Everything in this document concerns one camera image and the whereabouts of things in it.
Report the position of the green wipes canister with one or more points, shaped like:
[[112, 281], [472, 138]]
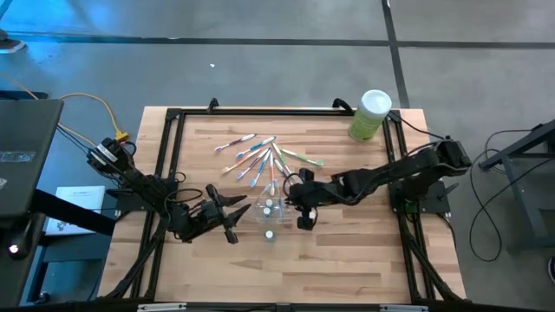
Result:
[[368, 117]]

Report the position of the dark grey monitor panel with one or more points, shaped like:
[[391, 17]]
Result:
[[26, 138]]

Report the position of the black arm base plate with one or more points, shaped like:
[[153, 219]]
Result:
[[433, 201], [130, 201]]

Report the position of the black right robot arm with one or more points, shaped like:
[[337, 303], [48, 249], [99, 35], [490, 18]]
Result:
[[403, 171]]

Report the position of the black aluminium table frame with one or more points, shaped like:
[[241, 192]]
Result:
[[260, 112]]

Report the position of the black support beam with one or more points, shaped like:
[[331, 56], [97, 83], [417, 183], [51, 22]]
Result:
[[73, 212]]

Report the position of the silver bracket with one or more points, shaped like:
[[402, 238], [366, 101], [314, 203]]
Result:
[[160, 307], [403, 308]]

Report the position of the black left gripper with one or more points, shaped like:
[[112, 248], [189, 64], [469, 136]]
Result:
[[201, 219]]

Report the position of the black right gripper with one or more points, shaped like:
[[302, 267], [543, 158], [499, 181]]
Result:
[[321, 193]]

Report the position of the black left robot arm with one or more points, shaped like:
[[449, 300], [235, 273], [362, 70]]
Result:
[[147, 186]]

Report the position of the white booklet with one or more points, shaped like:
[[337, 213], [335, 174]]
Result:
[[86, 195]]

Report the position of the black desk frame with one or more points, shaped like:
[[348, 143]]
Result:
[[516, 147]]

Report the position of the round floor stand base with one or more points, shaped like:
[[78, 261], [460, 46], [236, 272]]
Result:
[[11, 43]]

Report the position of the black stand with indicator light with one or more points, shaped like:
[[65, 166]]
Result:
[[15, 242]]

